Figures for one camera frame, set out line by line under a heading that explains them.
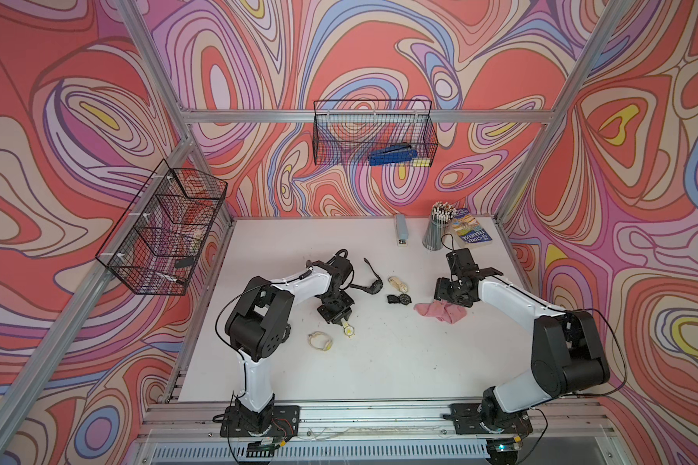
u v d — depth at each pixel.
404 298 0.96
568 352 0.44
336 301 0.78
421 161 0.84
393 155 0.91
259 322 0.50
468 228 1.14
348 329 0.89
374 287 0.96
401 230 1.14
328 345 0.84
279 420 0.74
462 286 0.67
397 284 0.98
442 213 0.96
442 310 0.89
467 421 0.73
